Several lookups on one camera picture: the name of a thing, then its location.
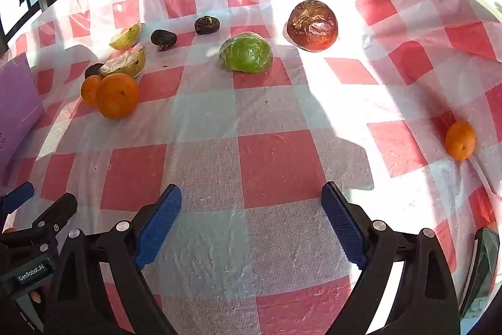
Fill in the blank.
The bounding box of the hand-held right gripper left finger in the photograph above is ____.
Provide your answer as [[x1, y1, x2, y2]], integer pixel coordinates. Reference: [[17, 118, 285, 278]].
[[42, 184, 183, 335]]

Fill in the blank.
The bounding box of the wrapped red apple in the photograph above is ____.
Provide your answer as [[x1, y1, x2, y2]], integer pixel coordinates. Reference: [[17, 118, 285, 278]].
[[286, 0, 339, 53]]

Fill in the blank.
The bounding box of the wrapped yellow pear half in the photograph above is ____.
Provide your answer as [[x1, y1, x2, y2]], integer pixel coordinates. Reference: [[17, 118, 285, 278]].
[[99, 47, 147, 78], [109, 23, 142, 51]]

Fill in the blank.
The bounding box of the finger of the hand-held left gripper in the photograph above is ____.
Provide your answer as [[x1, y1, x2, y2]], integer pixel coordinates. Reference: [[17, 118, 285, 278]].
[[2, 193, 78, 255], [0, 182, 35, 226]]

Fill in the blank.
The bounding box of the purple box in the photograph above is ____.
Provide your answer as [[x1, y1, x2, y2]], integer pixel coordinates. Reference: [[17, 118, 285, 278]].
[[0, 52, 45, 186]]

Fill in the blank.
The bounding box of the small dark wrinkled fruit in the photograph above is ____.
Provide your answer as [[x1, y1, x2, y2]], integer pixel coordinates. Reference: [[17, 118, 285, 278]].
[[84, 62, 104, 80], [195, 16, 220, 35]]

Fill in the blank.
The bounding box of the wrapped green apple half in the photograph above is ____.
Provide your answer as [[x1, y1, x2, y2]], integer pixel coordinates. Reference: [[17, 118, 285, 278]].
[[219, 32, 274, 74]]

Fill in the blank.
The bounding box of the dark glossy object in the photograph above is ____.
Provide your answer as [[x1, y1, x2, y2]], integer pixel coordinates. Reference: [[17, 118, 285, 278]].
[[459, 227, 501, 320]]

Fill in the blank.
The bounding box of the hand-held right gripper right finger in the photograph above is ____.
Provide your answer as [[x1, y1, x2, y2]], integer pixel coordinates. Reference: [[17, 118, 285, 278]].
[[321, 181, 461, 335]]

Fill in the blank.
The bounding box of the dark wrinkled round fruit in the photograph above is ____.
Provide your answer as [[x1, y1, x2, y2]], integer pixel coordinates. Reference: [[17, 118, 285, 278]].
[[151, 29, 178, 51]]

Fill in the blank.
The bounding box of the large orange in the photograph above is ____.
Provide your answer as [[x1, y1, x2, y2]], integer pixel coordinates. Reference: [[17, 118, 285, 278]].
[[96, 73, 140, 120]]

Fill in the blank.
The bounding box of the small orange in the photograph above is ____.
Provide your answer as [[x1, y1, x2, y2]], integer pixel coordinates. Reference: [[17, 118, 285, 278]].
[[445, 122, 477, 161], [81, 75, 103, 108]]

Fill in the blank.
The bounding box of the red white checkered tablecloth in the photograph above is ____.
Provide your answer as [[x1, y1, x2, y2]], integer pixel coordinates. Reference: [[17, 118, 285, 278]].
[[0, 0, 502, 335]]

